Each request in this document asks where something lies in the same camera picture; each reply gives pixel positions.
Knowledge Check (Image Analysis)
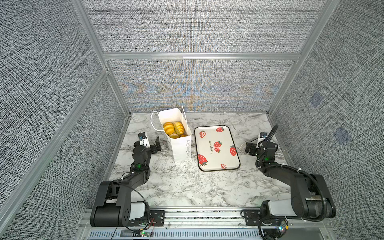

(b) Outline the yellow striped bun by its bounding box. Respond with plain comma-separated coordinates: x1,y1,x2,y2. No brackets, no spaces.
169,133,181,139
163,122,175,136

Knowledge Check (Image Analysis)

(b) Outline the white paper gift bag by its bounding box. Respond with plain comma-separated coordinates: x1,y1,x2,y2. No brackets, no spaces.
150,105,192,164

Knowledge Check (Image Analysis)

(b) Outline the long striped croissant bread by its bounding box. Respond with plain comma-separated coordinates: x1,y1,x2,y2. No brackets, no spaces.
173,122,185,136

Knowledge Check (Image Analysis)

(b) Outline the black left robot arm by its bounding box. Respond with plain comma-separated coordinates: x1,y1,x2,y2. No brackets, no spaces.
90,138,162,227

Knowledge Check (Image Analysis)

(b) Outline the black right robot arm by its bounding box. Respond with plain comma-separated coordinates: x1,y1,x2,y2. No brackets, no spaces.
245,141,337,222

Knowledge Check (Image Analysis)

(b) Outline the white strawberry tray black rim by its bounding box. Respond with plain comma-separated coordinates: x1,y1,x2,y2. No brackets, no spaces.
194,125,241,172

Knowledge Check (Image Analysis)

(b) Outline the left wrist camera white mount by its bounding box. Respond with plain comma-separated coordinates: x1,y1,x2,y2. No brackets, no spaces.
138,132,150,148

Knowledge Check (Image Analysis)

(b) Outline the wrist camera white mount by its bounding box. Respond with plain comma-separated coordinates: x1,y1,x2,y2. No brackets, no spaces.
138,132,150,148
257,132,268,144

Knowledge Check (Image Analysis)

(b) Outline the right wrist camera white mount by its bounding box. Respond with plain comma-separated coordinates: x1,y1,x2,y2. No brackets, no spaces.
257,132,268,144

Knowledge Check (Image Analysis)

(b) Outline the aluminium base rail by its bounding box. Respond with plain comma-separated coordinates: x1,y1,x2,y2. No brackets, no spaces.
80,206,337,240

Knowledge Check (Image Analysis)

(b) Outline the aluminium cage frame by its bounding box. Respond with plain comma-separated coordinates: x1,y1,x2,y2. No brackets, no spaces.
0,0,341,229

